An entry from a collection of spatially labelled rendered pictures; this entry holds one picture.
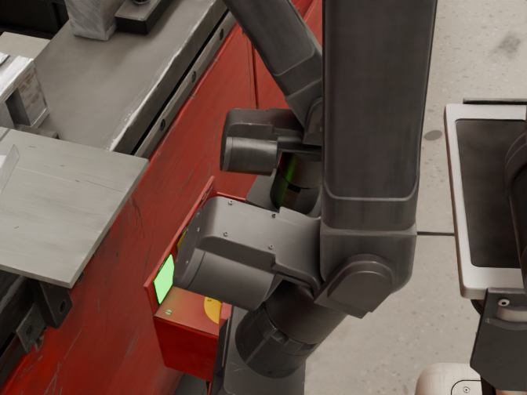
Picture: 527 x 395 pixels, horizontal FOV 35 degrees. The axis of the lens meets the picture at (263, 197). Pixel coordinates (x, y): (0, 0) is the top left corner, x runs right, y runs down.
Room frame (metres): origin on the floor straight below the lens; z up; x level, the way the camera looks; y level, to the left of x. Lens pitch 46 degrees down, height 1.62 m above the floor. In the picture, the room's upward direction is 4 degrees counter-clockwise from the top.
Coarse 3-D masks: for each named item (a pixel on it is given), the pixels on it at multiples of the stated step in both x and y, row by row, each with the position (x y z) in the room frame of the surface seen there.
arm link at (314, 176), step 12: (288, 144) 0.67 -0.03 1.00; (300, 144) 0.68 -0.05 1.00; (276, 156) 0.67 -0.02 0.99; (288, 156) 0.67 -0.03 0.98; (300, 156) 0.66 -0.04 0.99; (312, 156) 0.66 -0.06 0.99; (276, 168) 0.67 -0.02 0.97; (288, 168) 0.67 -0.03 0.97; (300, 168) 0.66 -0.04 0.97; (312, 168) 0.66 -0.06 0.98; (288, 180) 0.67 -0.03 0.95; (300, 180) 0.66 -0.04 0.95; (312, 180) 0.66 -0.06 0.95
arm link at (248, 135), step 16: (240, 112) 0.71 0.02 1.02; (256, 112) 0.71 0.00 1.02; (272, 112) 0.71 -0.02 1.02; (288, 112) 0.71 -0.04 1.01; (320, 112) 0.66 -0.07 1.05; (224, 128) 0.71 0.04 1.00; (240, 128) 0.68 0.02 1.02; (256, 128) 0.68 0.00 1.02; (272, 128) 0.68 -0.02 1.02; (288, 128) 0.68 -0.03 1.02; (304, 128) 0.67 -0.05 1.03; (224, 144) 0.68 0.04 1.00; (240, 144) 0.67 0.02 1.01; (256, 144) 0.67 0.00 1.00; (272, 144) 0.67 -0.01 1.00; (320, 144) 0.66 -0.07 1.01; (224, 160) 0.66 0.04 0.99; (240, 160) 0.66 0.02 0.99; (256, 160) 0.66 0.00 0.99; (272, 160) 0.66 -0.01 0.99
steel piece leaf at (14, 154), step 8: (8, 152) 0.67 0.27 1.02; (16, 152) 0.68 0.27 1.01; (0, 160) 0.68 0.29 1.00; (8, 160) 0.66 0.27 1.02; (16, 160) 0.68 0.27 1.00; (0, 168) 0.65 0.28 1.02; (8, 168) 0.66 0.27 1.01; (0, 176) 0.64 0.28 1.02; (8, 176) 0.65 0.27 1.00; (0, 184) 0.63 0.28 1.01; (0, 192) 0.63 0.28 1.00
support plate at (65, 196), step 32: (0, 128) 0.74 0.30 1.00; (32, 160) 0.68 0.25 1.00; (64, 160) 0.67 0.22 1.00; (96, 160) 0.67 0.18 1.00; (128, 160) 0.67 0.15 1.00; (32, 192) 0.63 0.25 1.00; (64, 192) 0.62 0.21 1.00; (96, 192) 0.62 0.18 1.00; (128, 192) 0.62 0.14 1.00; (0, 224) 0.59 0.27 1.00; (32, 224) 0.58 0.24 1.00; (64, 224) 0.58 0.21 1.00; (96, 224) 0.57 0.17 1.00; (0, 256) 0.54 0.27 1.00; (32, 256) 0.54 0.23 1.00; (64, 256) 0.54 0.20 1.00
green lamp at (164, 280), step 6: (168, 264) 0.66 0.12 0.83; (162, 270) 0.65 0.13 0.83; (168, 270) 0.66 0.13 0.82; (162, 276) 0.64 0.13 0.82; (168, 276) 0.65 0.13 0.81; (156, 282) 0.63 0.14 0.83; (162, 282) 0.64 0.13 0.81; (168, 282) 0.65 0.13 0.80; (156, 288) 0.63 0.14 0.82; (162, 288) 0.64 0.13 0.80; (168, 288) 0.65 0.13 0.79; (162, 294) 0.64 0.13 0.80
